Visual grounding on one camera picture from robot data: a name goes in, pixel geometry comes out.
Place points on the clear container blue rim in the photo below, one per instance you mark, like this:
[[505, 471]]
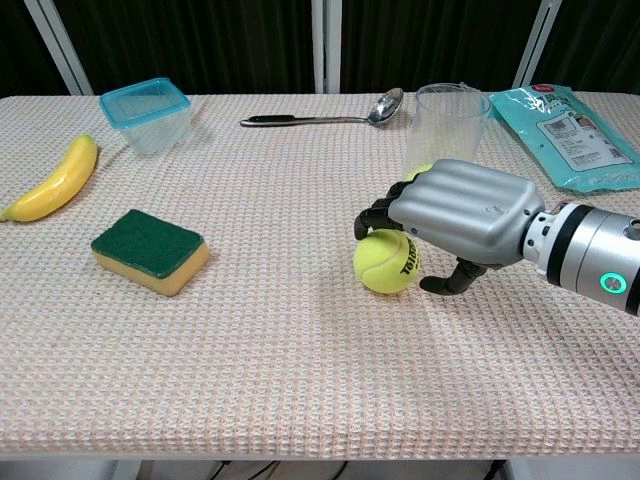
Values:
[[147, 120]]

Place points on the white partition post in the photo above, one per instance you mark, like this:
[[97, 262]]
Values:
[[537, 45], [326, 45], [60, 50]]

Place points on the transparent plastic cup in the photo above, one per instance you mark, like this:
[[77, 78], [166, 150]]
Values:
[[445, 130]]

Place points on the yellow banana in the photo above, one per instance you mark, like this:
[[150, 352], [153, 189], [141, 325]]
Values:
[[60, 185]]

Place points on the green yellow sponge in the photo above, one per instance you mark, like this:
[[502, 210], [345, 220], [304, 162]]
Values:
[[145, 245]]

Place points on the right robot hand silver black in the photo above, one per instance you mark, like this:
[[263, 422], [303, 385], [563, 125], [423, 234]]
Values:
[[470, 210]]

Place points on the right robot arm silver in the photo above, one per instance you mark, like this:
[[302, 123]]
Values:
[[585, 255]]

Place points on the yellow tennis ball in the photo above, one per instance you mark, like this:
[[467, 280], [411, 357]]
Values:
[[380, 265], [419, 173]]

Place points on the beige waffle tablecloth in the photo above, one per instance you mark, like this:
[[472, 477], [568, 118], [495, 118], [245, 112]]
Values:
[[275, 350]]

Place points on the teal plastic bag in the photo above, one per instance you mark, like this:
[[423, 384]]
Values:
[[570, 145]]

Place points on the black curtain panel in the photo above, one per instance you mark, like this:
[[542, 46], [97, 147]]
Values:
[[430, 40], [25, 55], [600, 40], [200, 40]]

